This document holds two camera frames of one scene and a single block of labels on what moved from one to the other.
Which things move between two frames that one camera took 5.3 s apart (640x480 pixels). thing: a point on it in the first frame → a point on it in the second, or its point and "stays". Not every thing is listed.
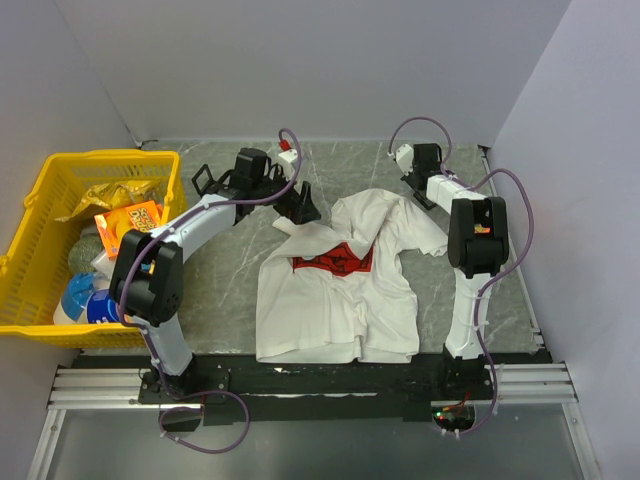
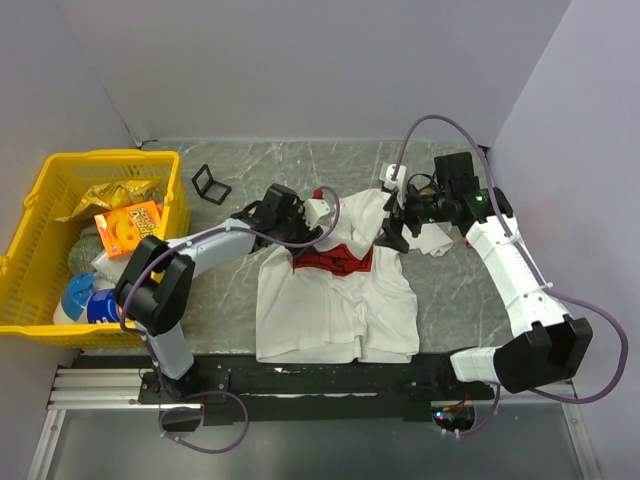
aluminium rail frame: [90, 389] stays
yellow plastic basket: [35, 266] stays
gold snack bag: [117, 197] stays
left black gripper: [299, 208] → [307, 234]
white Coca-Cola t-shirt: [344, 293] stays
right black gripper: [409, 178] → [392, 236]
